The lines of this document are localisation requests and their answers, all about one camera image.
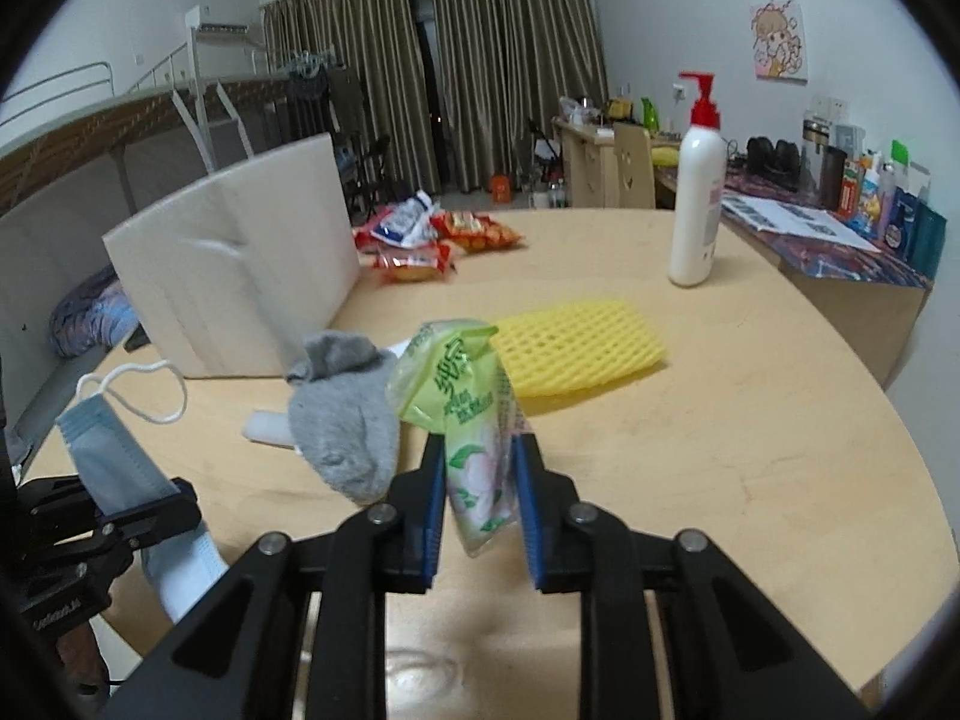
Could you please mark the red snack bag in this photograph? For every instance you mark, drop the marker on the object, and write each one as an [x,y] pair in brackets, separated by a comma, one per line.
[430,262]

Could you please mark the metal bunk bed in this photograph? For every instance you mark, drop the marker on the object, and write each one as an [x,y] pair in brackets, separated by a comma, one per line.
[79,157]

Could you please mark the orange box on floor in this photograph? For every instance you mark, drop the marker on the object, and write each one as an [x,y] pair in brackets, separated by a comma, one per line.
[501,189]

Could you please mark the blue face mask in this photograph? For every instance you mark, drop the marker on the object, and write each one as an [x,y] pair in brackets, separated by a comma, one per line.
[119,475]

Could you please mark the grey sock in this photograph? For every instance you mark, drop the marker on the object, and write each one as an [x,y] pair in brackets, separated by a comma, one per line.
[339,416]

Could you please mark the printed paper sheet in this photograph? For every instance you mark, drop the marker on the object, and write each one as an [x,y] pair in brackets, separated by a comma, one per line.
[789,219]

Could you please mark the wooden smiley chair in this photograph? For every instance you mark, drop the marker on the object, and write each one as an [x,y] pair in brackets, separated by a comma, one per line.
[637,186]

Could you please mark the white lotion pump bottle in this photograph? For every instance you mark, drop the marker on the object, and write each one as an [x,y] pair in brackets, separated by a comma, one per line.
[701,175]

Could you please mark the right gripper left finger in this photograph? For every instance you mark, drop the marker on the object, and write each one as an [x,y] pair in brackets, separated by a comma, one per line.
[389,548]

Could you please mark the wooden desk with drawers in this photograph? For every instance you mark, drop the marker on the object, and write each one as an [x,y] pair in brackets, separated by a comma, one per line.
[592,179]

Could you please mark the white air conditioner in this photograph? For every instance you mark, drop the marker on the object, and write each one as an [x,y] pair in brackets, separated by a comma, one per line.
[205,21]

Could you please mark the blue patterned quilt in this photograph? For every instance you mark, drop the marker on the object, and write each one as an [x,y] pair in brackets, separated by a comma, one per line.
[97,312]

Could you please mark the black headphones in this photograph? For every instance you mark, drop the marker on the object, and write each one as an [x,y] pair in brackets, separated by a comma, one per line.
[777,162]

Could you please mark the orange peanut snack bag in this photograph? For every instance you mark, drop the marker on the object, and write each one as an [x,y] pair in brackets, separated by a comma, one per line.
[474,233]

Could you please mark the yellow foam fruit net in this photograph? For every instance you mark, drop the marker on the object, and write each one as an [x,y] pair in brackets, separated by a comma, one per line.
[574,347]

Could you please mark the brown window curtains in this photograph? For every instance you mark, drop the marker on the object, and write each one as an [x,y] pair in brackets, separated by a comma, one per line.
[456,104]

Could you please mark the white styrofoam box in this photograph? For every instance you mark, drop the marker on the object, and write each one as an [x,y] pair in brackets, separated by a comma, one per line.
[232,274]

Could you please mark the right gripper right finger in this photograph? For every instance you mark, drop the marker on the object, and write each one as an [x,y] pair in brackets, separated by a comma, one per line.
[574,547]

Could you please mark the blue white snack bag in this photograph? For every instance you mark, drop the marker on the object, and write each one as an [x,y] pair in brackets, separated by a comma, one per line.
[407,224]

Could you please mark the black folding chair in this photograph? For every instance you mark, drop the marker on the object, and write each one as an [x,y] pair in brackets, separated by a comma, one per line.
[367,184]

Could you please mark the anime girl wall poster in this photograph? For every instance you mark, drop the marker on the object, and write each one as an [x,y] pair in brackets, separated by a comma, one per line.
[779,41]

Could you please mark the green tissue packet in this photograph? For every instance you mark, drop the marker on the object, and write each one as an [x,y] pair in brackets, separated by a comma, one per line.
[451,382]

